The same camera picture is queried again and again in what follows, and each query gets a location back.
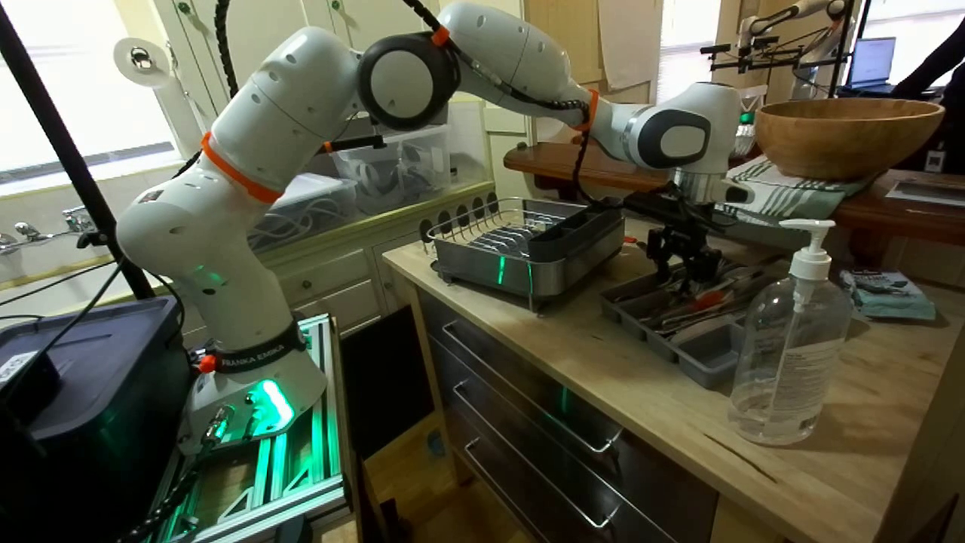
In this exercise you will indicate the cream drawer cabinet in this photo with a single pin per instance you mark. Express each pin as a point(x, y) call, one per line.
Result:
point(331, 272)

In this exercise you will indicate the teal packet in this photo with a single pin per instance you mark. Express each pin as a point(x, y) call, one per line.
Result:
point(889, 295)

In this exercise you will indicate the metal faucet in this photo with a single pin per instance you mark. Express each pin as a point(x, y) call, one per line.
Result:
point(70, 220)

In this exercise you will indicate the dark wooden table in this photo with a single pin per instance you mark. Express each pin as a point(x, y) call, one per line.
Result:
point(904, 217)

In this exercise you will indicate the open laptop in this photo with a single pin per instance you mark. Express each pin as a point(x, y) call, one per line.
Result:
point(871, 64)

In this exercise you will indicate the striped kitchen towel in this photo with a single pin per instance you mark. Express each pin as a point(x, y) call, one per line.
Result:
point(794, 198)

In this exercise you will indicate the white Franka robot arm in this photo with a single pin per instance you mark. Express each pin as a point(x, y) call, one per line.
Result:
point(199, 230)

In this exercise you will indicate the person in black shirt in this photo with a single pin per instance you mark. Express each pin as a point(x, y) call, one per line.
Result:
point(938, 93)

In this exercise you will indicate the black tripod pole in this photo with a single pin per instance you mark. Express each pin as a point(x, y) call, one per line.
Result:
point(70, 162)

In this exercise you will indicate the brown wooden bowl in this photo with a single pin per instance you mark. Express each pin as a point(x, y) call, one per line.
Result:
point(846, 140)

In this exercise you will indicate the clear soap dispenser bottle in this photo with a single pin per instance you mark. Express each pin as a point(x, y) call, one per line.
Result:
point(787, 351)

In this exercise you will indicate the orange plastic spatula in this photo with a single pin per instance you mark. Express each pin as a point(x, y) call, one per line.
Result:
point(715, 300)

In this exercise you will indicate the black clamp stand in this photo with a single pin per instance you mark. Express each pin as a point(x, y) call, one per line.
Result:
point(774, 40)

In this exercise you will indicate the clear plastic storage bin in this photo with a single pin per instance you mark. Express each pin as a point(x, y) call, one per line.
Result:
point(310, 211)
point(403, 167)

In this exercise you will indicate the grey drawer cabinet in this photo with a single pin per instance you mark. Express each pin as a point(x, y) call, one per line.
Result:
point(523, 401)

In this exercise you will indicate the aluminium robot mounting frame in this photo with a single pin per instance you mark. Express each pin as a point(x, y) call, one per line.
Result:
point(289, 463)

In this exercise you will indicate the black equipment box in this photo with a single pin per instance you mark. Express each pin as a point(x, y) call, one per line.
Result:
point(91, 425)

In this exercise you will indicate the grey cutlery tray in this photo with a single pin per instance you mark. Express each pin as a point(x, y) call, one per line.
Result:
point(703, 351)

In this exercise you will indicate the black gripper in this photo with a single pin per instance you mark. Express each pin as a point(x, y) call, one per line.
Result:
point(681, 248)

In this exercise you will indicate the grey dish rack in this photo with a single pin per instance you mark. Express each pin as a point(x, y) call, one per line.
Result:
point(531, 252)

